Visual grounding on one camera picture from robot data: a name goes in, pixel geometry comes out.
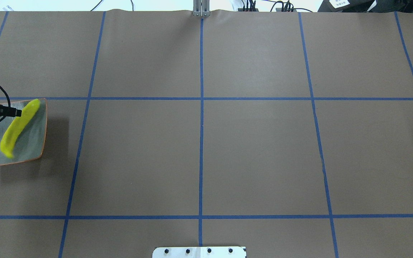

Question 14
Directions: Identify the grey square plate orange rim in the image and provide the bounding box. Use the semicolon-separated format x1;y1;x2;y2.
0;98;47;166

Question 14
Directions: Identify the aluminium frame post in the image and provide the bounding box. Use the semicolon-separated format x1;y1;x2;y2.
193;0;211;18

